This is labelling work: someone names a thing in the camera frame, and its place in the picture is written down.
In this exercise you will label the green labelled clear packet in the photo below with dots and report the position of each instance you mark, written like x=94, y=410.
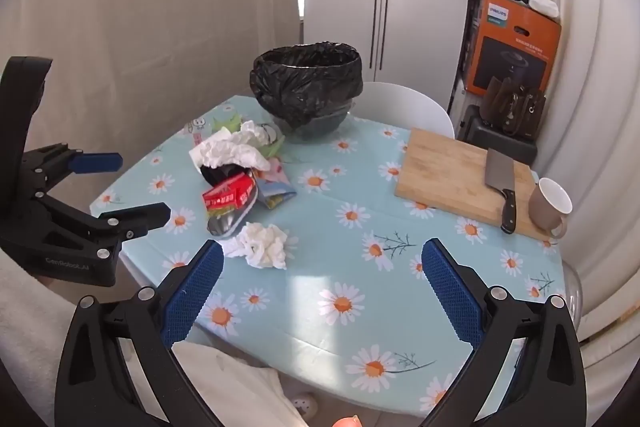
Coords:
x=225, y=123

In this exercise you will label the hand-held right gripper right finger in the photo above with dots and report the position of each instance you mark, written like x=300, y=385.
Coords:
x=452, y=292

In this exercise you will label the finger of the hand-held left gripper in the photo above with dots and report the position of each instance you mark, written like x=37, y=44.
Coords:
x=95, y=163
x=145, y=214

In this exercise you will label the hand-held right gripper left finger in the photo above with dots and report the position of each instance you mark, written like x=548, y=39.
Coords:
x=192, y=292

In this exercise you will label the small white tissue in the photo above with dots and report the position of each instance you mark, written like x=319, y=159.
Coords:
x=262, y=244

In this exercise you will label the large white tissue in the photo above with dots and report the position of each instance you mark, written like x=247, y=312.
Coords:
x=225, y=152

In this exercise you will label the black suitcase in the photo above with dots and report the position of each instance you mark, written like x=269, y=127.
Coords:
x=480, y=139

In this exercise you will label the waste bin with black bag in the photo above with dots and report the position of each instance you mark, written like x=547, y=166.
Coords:
x=305, y=82

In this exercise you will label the beige cup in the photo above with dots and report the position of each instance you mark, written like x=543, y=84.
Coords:
x=545, y=212

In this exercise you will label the red snack packet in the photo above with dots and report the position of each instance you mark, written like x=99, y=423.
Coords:
x=230, y=194

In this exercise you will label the beige curtain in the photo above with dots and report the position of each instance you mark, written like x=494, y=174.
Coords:
x=150, y=7

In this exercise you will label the daisy print tablecloth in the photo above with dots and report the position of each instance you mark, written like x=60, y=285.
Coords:
x=320, y=227

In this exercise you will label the silver foil wrapper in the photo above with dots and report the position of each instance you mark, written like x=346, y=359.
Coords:
x=227, y=222

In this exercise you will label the wooden cutting board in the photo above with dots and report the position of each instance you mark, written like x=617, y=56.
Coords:
x=440, y=172

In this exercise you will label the white curtain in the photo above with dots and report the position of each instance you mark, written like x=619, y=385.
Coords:
x=590, y=82

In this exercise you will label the orange cardboard box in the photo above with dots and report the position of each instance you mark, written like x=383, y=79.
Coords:
x=520, y=42

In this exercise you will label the person's white clothing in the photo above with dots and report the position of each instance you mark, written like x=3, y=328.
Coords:
x=235, y=387

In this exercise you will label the white chair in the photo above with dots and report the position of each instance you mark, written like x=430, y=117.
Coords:
x=400, y=104

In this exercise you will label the brown leather handbag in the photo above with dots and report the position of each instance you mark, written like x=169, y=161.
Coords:
x=510, y=107

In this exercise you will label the person's left forearm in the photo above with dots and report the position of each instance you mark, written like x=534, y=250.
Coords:
x=25, y=307

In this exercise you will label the blue and pink snack bag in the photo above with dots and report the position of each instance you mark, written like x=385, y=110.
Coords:
x=275, y=192

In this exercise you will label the black plastic wrapper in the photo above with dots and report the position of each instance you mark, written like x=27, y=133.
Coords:
x=217, y=174

